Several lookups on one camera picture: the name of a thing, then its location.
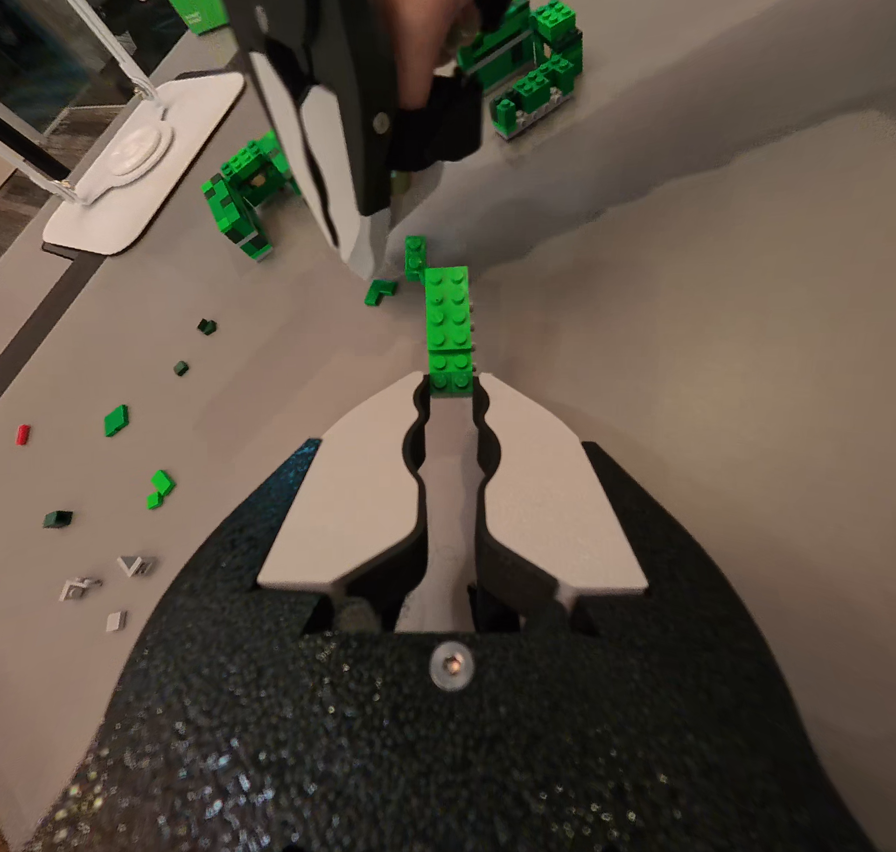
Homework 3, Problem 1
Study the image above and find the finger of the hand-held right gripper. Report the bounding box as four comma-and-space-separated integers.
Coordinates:
301, 85, 393, 281
248, 50, 345, 259

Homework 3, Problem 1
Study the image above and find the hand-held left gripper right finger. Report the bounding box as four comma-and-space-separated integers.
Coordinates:
475, 373, 649, 598

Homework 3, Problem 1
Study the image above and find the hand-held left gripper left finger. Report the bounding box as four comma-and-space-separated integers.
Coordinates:
257, 371, 430, 596

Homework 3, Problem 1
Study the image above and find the long green brick plate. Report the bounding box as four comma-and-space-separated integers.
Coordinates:
425, 265, 480, 398

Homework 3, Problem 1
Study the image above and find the person's right hand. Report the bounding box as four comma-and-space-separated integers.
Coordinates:
364, 0, 506, 110

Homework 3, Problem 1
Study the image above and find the green brick figure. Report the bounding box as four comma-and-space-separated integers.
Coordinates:
201, 130, 302, 263

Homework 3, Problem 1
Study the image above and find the white lamp base stand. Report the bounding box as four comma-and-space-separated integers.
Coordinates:
0, 0, 246, 258

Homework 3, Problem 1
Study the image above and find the large green brick model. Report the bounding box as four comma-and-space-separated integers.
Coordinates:
457, 0, 585, 142

